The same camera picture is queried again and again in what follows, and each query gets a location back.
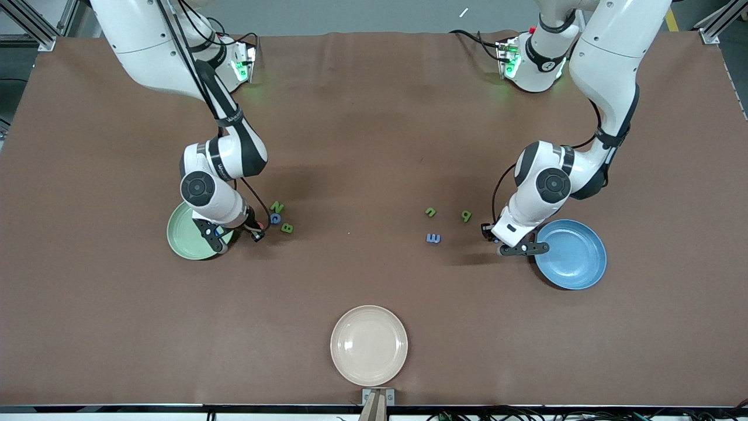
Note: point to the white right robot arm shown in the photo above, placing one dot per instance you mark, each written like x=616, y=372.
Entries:
x=152, y=47

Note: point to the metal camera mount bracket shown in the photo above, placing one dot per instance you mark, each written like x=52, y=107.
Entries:
x=377, y=403

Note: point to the beige plate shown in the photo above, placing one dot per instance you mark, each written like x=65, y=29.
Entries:
x=369, y=345

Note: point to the light green plate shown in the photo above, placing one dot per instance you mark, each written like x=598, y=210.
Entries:
x=187, y=240

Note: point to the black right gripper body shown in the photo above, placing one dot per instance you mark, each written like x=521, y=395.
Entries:
x=252, y=225

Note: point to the aluminium frame profile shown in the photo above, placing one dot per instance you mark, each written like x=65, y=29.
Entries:
x=716, y=29
x=35, y=29

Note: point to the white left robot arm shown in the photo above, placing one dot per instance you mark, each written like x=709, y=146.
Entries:
x=613, y=52

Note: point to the blue plate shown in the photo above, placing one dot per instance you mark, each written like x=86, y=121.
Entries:
x=575, y=257

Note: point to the brown table mat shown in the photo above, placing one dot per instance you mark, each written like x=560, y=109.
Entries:
x=374, y=146

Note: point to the green capital letter N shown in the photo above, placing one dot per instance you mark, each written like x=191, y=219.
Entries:
x=277, y=206

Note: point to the blue lowercase letter m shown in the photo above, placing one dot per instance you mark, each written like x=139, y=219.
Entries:
x=433, y=238

